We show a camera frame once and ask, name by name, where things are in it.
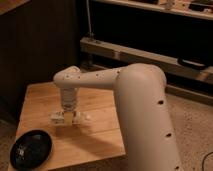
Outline black ceramic bowl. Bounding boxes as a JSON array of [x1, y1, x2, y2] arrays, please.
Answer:
[[10, 130, 52, 171]]

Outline wooden table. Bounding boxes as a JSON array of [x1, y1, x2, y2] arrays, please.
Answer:
[[16, 82, 125, 171]]

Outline black handle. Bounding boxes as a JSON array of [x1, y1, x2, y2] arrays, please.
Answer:
[[177, 58, 209, 70]]

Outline metal vertical pole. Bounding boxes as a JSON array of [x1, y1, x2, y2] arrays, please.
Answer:
[[86, 0, 93, 40]]

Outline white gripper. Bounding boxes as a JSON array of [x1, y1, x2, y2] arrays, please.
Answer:
[[60, 88, 77, 125]]

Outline grey metal rail beam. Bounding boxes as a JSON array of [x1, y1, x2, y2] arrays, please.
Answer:
[[80, 37, 213, 85]]

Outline white plastic bottle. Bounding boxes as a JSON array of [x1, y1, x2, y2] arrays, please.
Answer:
[[50, 111, 91, 125]]

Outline wooden shelf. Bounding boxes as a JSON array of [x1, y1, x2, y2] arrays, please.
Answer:
[[92, 0, 213, 21]]

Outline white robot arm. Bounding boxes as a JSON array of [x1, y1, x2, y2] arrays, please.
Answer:
[[53, 63, 184, 171]]

